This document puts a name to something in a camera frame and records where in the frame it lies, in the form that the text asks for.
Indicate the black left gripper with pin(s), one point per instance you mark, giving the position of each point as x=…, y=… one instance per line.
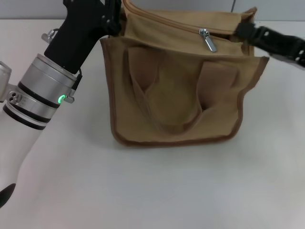
x=74, y=38

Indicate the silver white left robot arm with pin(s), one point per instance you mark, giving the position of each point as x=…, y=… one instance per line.
x=28, y=107

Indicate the silver metal zipper pull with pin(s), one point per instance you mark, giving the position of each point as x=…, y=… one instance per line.
x=209, y=43

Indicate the khaki canvas food bag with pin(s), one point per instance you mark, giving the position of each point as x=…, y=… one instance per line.
x=181, y=95

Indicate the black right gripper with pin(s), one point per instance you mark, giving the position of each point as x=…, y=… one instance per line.
x=301, y=56

